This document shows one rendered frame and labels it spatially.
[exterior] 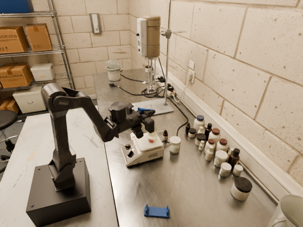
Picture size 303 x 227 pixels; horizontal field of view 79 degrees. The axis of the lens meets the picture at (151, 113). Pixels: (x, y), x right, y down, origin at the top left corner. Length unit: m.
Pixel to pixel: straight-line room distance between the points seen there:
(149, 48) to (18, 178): 0.95
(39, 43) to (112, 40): 1.04
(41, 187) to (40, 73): 2.36
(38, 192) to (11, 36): 2.35
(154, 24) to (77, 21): 2.13
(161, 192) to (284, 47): 0.74
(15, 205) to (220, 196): 0.85
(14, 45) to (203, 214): 2.75
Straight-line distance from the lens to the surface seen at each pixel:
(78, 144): 1.14
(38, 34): 2.86
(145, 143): 0.93
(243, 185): 0.88
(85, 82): 3.39
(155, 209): 0.82
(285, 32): 0.86
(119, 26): 3.20
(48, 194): 0.82
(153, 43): 1.15
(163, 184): 0.89
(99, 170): 0.97
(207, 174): 0.96
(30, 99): 3.15
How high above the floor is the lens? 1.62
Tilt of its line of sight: 33 degrees down
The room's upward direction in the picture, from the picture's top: straight up
